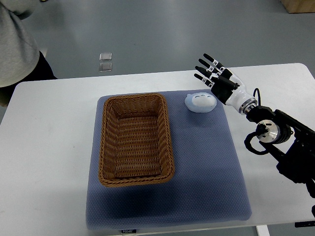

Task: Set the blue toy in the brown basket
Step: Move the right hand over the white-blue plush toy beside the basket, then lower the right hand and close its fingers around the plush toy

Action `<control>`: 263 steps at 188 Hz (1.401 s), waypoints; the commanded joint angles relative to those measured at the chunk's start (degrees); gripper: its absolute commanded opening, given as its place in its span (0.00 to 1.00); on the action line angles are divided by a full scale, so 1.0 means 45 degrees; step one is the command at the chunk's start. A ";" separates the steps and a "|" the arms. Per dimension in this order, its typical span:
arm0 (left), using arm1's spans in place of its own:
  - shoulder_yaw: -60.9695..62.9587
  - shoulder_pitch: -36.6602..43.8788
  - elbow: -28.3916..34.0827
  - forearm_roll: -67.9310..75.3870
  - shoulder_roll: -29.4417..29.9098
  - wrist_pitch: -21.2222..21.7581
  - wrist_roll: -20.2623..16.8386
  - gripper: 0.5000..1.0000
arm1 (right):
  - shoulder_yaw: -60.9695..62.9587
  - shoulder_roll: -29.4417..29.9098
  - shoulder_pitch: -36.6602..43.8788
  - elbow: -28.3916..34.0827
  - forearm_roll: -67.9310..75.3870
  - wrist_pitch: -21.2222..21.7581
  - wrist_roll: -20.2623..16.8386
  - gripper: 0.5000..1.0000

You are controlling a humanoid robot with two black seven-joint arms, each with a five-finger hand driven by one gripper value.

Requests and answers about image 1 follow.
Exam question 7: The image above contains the person in grey sweater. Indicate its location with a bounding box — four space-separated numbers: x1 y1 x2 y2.
0 0 56 107

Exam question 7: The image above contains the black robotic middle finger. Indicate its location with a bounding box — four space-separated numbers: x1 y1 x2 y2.
195 66 218 78

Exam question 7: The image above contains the black robotic little finger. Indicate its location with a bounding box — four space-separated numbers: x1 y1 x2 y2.
203 53 225 69

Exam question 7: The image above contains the brown wicker basket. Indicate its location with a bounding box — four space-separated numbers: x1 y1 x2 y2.
98 93 175 187

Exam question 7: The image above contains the upper clear floor plate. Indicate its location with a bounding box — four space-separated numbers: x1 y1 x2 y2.
99 52 112 61

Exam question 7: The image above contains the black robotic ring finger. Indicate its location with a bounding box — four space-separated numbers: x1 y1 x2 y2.
198 59 221 74

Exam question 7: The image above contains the blue padded mat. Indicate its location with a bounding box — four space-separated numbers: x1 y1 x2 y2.
86 91 252 230

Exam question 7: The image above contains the black table control panel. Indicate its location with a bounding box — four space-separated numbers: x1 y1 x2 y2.
294 221 315 228

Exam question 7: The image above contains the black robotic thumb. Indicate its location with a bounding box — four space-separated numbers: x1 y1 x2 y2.
217 75 239 90

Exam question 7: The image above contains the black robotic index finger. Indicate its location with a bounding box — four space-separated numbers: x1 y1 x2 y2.
194 73 214 88

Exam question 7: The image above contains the white table leg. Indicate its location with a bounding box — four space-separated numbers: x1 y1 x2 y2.
256 225 270 236

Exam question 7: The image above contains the lower clear floor plate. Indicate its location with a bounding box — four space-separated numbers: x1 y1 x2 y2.
99 62 112 72

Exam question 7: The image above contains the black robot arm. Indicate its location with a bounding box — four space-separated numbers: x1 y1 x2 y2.
195 54 315 197

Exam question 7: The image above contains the clear floor plate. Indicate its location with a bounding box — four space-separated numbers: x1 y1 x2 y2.
99 62 112 72
99 52 112 61

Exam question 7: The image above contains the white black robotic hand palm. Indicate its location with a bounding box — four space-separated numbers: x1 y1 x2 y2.
211 69 256 114

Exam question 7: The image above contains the blue white plush toy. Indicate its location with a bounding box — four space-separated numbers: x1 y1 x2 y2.
185 92 217 113

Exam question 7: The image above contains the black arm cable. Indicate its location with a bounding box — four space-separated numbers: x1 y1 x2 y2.
252 88 263 107

